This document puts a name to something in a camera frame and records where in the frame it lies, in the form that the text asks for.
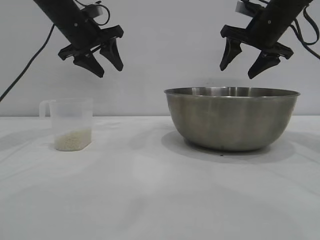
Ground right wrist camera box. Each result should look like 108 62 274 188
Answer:
235 0 266 15

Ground white rice grains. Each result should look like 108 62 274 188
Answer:
54 127 92 152

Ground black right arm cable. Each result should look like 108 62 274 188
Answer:
289 4 320 61

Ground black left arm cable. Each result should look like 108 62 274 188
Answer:
0 24 55 101

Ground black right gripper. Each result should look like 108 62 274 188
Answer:
219 11 294 80

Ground stainless steel mixing bowl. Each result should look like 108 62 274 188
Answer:
163 86 302 152

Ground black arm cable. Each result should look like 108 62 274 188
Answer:
0 24 55 101
289 4 320 61

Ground translucent plastic measuring cup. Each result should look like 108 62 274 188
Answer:
39 97 94 152

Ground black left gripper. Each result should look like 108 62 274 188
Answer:
58 13 125 78

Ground thin left camera cable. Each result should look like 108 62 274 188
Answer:
96 0 111 26

